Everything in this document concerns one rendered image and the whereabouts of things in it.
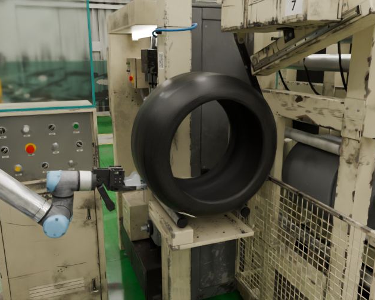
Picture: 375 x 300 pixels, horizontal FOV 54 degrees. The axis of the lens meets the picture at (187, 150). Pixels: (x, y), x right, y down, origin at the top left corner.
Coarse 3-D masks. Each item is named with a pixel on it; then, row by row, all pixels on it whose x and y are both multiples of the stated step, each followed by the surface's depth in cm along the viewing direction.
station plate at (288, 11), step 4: (288, 0) 119; (292, 0) 117; (296, 0) 115; (300, 0) 114; (288, 4) 119; (292, 4) 117; (296, 4) 115; (300, 4) 114; (288, 8) 119; (292, 8) 117; (296, 8) 116; (300, 8) 114; (288, 12) 120; (292, 12) 118; (296, 12) 116; (300, 12) 114
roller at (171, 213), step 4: (164, 208) 157; (168, 208) 152; (168, 212) 151; (172, 212) 148; (176, 212) 146; (172, 216) 147; (176, 216) 144; (180, 216) 143; (184, 216) 144; (176, 220) 143; (180, 220) 141; (184, 220) 142; (180, 224) 142; (184, 224) 142
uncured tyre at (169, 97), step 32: (160, 96) 134; (192, 96) 128; (224, 96) 132; (256, 96) 138; (160, 128) 128; (256, 128) 162; (160, 160) 130; (224, 160) 171; (256, 160) 162; (160, 192) 135; (192, 192) 167; (224, 192) 164; (256, 192) 151
